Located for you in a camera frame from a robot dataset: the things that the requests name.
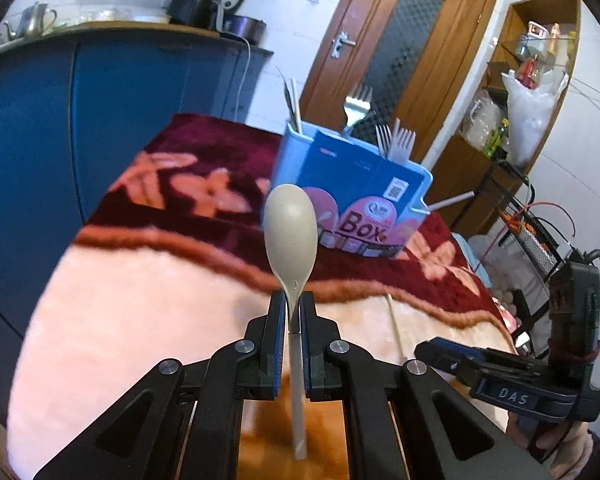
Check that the steel kettle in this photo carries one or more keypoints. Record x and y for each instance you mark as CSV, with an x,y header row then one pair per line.
x,y
35,20

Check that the white plastic stick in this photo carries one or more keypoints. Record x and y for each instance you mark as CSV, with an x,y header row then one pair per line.
x,y
295,105

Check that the wooden door glass panel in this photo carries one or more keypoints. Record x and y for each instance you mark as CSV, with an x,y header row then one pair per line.
x,y
405,25

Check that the dark purple pot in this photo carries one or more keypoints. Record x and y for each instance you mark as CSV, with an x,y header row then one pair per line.
x,y
247,29

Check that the blue pink utensil box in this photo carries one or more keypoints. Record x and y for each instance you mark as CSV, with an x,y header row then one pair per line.
x,y
350,180

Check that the metal table knife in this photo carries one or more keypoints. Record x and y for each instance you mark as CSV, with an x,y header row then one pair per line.
x,y
286,102

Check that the metal fork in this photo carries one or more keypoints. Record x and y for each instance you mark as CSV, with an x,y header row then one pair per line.
x,y
384,142
356,105

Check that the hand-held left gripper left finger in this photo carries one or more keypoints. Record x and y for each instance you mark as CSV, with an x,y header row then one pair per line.
x,y
279,340

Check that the person's right hand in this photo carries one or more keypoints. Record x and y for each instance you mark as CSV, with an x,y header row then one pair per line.
x,y
565,447

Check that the white plastic fork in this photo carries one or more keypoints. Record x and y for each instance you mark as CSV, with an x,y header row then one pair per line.
x,y
404,145

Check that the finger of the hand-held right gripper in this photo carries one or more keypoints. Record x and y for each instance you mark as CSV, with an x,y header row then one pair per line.
x,y
450,360

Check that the white plastic bag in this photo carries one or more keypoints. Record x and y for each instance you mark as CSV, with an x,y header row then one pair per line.
x,y
530,120

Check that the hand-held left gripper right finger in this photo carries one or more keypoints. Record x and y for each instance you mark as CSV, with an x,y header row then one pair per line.
x,y
306,340

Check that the red pink printed blanket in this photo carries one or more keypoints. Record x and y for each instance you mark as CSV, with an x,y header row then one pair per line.
x,y
130,285

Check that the wooden shelf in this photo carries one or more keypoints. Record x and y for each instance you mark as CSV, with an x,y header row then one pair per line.
x,y
540,10

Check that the black air fryer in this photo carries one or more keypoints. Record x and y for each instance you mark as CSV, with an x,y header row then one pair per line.
x,y
192,2

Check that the clear plastic bag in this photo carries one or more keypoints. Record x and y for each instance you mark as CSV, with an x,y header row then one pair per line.
x,y
480,125

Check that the beige chopstick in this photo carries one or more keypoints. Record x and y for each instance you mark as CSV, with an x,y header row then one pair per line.
x,y
397,327

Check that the white plastic knife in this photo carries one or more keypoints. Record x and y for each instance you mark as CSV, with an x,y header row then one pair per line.
x,y
452,201

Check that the blue base cabinets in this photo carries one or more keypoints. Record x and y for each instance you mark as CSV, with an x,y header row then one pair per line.
x,y
30,110

